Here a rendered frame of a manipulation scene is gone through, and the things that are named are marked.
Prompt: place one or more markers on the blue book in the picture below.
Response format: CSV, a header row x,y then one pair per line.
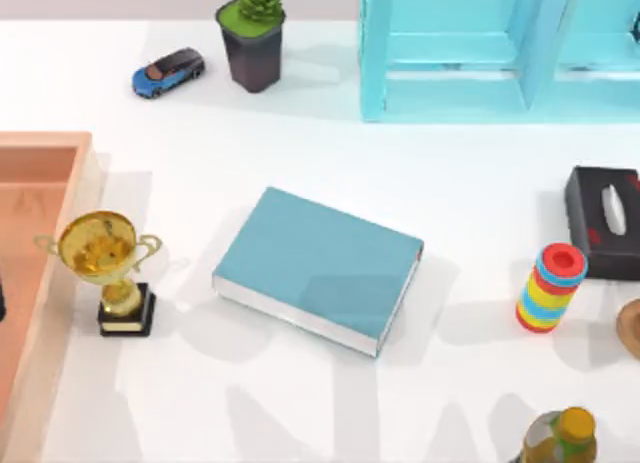
x,y
310,263

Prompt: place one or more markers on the dark pot with green plant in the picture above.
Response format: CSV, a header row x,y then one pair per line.
x,y
252,48

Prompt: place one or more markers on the light blue rack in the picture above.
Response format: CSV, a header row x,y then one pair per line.
x,y
450,53

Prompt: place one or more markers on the blue and black toy car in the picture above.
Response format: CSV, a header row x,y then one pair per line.
x,y
167,72

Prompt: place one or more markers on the gold trophy with black base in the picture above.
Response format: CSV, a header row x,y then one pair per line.
x,y
100,248

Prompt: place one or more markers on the stack of coloured rings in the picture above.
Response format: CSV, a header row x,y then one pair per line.
x,y
550,288

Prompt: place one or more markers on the black tissue box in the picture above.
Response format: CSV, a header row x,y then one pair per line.
x,y
595,218

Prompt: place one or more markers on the salmon shallow box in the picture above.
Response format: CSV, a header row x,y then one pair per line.
x,y
35,193

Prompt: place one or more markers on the yellow and green bottle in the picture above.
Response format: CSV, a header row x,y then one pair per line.
x,y
562,440

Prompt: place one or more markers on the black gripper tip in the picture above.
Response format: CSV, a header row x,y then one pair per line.
x,y
1,295

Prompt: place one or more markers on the round wooden coaster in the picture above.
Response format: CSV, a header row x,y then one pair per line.
x,y
631,328

